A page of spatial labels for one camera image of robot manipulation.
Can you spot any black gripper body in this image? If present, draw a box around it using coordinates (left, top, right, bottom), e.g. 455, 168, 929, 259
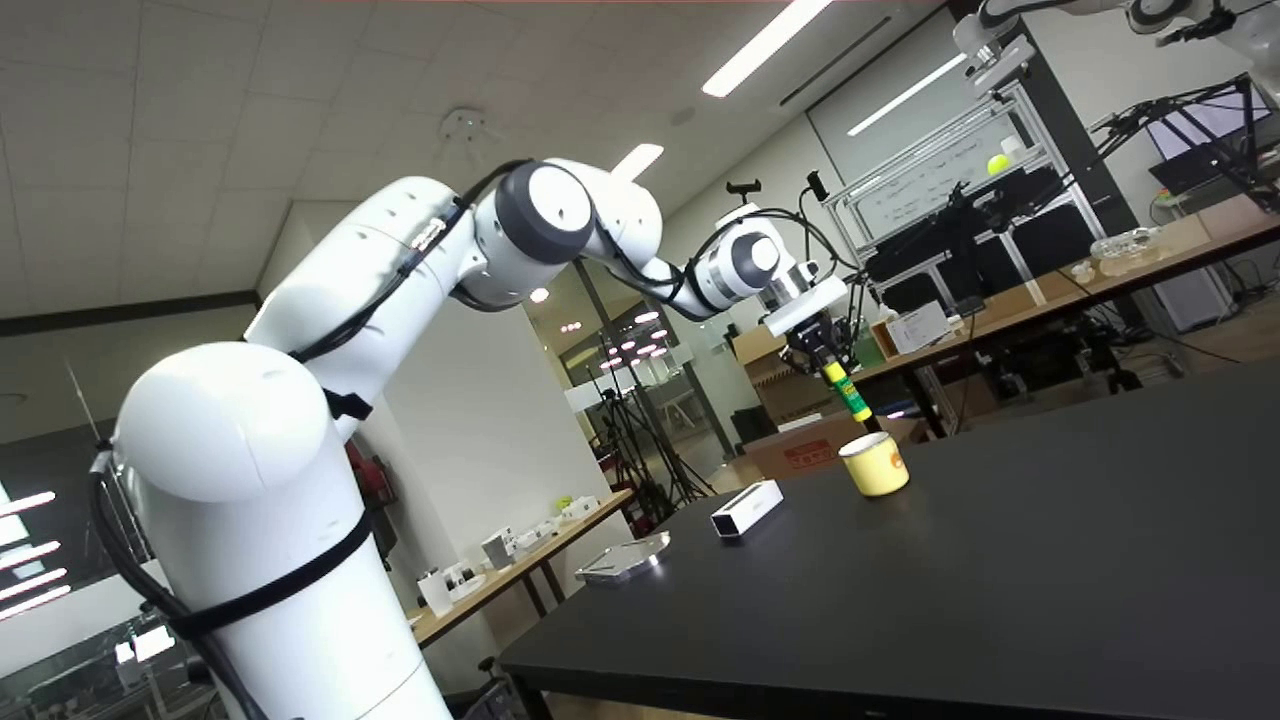
780, 317, 849, 365

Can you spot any green marker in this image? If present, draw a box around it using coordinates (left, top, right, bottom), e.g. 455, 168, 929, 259
821, 356, 886, 436

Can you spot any yellow cup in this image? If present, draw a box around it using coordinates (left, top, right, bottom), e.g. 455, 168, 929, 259
837, 429, 916, 506

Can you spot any brown cardboard box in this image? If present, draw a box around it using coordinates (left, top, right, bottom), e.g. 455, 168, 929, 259
740, 410, 892, 488

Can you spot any small white black box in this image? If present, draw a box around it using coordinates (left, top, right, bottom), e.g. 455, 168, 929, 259
710, 476, 789, 547

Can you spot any black shelf rack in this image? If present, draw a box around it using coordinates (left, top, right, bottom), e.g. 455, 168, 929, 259
845, 28, 1114, 323

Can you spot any short ceiling light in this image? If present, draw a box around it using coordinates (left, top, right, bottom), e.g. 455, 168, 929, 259
609, 140, 667, 190

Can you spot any long wooden desk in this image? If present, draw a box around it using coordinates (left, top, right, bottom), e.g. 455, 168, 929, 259
852, 196, 1280, 405

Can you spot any long ceiling light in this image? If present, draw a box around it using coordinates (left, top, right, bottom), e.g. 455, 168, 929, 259
702, 0, 837, 106

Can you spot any small wooden side desk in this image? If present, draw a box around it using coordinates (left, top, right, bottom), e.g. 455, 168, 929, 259
403, 486, 639, 651

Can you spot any white box on desk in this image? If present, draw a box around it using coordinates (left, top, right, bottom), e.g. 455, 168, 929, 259
417, 557, 495, 619

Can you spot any black camera tripod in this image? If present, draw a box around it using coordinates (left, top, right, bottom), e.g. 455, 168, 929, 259
580, 380, 716, 542

